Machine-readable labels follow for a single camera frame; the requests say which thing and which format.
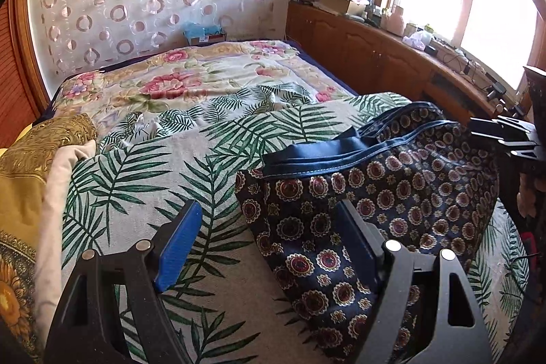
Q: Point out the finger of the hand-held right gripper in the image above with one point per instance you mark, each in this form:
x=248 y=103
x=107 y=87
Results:
x=490 y=129
x=524 y=154

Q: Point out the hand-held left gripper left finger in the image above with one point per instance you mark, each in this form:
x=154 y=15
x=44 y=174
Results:
x=179 y=246

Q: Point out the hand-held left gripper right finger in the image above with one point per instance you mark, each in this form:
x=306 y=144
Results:
x=354 y=244

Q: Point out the navy medallion print garment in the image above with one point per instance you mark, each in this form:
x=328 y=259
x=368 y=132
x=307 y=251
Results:
x=384 y=193

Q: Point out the palm leaf print blanket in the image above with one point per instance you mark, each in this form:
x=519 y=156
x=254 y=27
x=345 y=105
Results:
x=170 y=159

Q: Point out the white plastic bag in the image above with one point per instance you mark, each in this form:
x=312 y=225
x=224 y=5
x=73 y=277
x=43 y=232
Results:
x=416 y=39

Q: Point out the beige cloth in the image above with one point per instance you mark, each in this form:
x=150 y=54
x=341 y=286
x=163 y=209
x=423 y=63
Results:
x=64 y=176

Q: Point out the pink bottle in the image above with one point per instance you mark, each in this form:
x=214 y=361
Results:
x=396 y=20

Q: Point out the wooden cabinet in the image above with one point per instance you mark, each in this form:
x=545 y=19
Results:
x=362 y=52

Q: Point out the floral blanket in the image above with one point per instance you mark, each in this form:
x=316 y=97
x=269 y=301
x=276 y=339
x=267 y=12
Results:
x=170 y=78

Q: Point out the yellow patterned cloth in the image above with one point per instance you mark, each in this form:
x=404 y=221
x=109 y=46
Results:
x=25 y=168

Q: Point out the cardboard box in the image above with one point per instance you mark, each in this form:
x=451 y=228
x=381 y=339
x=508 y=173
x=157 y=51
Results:
x=341 y=3

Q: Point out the blue tissue box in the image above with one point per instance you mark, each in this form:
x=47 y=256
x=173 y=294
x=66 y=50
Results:
x=204 y=33

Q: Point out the wooden headboard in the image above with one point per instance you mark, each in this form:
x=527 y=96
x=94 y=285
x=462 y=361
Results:
x=17 y=82

